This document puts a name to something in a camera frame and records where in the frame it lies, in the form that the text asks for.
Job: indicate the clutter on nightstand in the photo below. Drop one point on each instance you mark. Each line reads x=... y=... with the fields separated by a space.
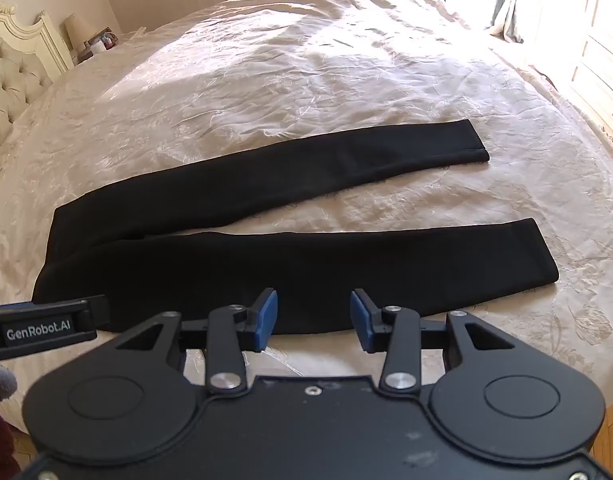
x=102 y=42

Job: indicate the beige embroidered bedspread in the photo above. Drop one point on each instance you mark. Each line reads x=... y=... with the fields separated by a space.
x=286 y=85

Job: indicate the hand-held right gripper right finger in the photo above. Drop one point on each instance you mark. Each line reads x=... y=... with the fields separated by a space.
x=360 y=321

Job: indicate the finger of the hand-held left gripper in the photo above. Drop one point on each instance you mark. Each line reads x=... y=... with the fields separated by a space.
x=99 y=312

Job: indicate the black pants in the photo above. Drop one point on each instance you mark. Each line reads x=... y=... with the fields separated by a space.
x=296 y=265

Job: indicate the grey cloth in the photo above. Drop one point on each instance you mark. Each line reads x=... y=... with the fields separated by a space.
x=0 y=384

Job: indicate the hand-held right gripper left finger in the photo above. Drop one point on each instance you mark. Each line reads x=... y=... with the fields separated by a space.
x=265 y=321

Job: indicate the white cabinet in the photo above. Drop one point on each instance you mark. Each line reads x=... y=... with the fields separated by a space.
x=604 y=85

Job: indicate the cream tufted headboard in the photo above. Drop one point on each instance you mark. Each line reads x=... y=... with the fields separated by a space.
x=11 y=75

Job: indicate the pale curtain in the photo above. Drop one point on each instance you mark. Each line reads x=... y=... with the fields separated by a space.
x=516 y=0

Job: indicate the beige table lamp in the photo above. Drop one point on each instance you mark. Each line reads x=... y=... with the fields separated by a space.
x=77 y=30

